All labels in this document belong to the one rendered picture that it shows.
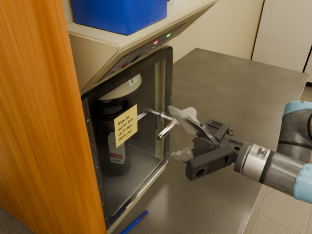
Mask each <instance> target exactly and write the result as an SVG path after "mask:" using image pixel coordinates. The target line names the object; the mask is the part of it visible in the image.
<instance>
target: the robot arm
mask: <svg viewBox="0 0 312 234"><path fill-rule="evenodd" d="M167 109H168V111H169V114H170V116H172V117H174V118H175V119H176V120H177V122H178V123H180V124H181V125H182V126H183V127H184V128H185V130H186V131H187V132H188V133H189V134H196V135H197V136H198V137H194V139H193V140H192V141H193V142H194V147H193V145H189V146H187V147H185V148H184V149H183V150H181V151H177V152H174V151H167V152H166V154H167V155H168V156H170V157H172V158H174V159H176V160H178V161H181V162H183V163H186V164H187V166H186V171H185V175H186V177H187V178H188V179H189V180H190V181H193V180H196V179H198V178H201V177H203V176H206V175H208V174H210V173H213V172H215V171H218V170H220V169H222V168H224V167H227V166H229V165H231V164H232V162H233V163H235V165H234V171H235V172H238V173H241V175H242V176H245V177H247V178H249V179H252V180H254V181H256V182H259V183H262V184H264V185H266V186H269V187H271V188H273V189H275V190H278V191H280V192H282V193H284V194H287V195H289V196H292V197H294V198H295V199H296V200H299V201H300V200H301V201H304V202H307V203H309V204H312V164H310V159H311V153H312V103H311V102H307V101H291V102H289V103H287V104H286V106H285V110H284V114H283V116H282V124H281V129H280V134H279V141H278V145H277V150H276V152H275V151H272V150H269V149H266V148H263V147H261V146H258V145H256V144H253V145H251V143H252V139H250V138H246V140H245V141H244V140H241V139H238V138H236V137H233V134H234V132H233V131H232V130H230V129H229V125H228V124H225V123H222V122H219V121H216V120H213V119H211V118H210V119H209V120H208V121H207V122H205V123H204V124H201V123H200V122H199V121H198V120H197V119H196V114H197V112H196V110H195V108H193V107H188V108H186V109H184V110H179V109H178V108H175V107H172V106H168V107H167ZM230 131H231V132H233V134H232V135H230V134H229V133H230Z"/></svg>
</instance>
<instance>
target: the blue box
mask: <svg viewBox="0 0 312 234"><path fill-rule="evenodd" d="M71 5H72V11H73V16H74V21H75V23H77V24H81V25H85V26H90V27H94V28H98V29H102V30H106V31H110V32H114V33H119V34H123V35H130V34H132V33H134V32H137V31H139V30H141V29H143V28H145V27H147V26H149V25H151V24H154V23H156V22H158V21H160V20H162V19H164V18H166V17H167V0H71Z"/></svg>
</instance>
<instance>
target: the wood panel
mask: <svg viewBox="0 0 312 234"><path fill-rule="evenodd" d="M0 206H1V207H2V208H4V209H5V210H6V211H7V212H8V213H10V214H11V215H12V216H13V217H15V218H16V219H17V220H18V221H20V222H21V223H22V224H23V225H25V226H26V227H27V228H28V229H30V230H31V231H32V232H33V233H35V234H107V231H106V226H105V221H104V214H103V210H102V204H101V200H100V195H99V190H98V183H97V178H96V173H95V169H94V164H93V159H92V154H91V147H90V142H89V138H88V132H87V127H86V123H85V116H84V111H83V107H82V101H81V96H80V92H79V86H78V80H77V75H76V70H75V65H74V60H73V55H72V49H71V44H70V39H69V34H68V29H67V24H66V20H65V13H64V8H63V3H62V0H0Z"/></svg>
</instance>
